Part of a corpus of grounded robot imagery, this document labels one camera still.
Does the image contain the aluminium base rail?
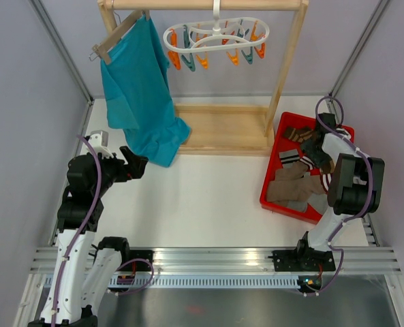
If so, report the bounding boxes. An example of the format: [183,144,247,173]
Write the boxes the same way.
[29,247,403,275]

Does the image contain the orange clothespin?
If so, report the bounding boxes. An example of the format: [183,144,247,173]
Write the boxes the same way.
[254,43,266,59]
[168,50,181,70]
[227,50,239,66]
[196,54,209,70]

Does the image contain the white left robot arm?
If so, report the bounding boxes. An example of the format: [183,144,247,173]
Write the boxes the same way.
[28,146,154,326]

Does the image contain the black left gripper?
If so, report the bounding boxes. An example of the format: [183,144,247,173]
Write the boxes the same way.
[91,145,148,197]

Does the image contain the teal clothespin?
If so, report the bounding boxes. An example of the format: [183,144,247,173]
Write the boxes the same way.
[241,47,253,65]
[181,53,196,72]

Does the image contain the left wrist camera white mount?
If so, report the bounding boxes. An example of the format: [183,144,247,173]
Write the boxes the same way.
[87,130,114,159]

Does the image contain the beige sock maroon striped cuff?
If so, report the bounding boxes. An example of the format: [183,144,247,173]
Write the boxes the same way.
[266,161,327,203]

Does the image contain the grey sock black stripes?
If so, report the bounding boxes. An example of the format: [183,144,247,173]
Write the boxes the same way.
[279,149,303,168]

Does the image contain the teal t-shirt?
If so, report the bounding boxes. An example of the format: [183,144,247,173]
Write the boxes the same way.
[100,16,191,167]

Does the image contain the white clip hanger frame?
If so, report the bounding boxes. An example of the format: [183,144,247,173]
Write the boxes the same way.
[163,1,270,55]

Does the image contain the red plastic tray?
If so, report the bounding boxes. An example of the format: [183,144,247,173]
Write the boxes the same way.
[258,111,356,225]

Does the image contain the wooden clothes hanger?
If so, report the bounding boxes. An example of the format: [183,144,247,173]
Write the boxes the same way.
[89,10,150,65]

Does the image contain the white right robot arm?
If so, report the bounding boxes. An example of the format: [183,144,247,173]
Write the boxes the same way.
[271,114,385,272]

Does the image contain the teal clothespin front right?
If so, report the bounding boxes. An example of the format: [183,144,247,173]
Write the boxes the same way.
[241,47,253,65]

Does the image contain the brown striped sock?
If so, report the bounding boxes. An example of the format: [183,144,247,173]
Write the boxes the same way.
[282,126,316,144]

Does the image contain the wooden clothes rack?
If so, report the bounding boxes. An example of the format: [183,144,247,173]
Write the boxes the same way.
[98,1,309,156]

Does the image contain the teal clothespin front left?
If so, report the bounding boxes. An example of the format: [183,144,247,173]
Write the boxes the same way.
[181,53,196,72]

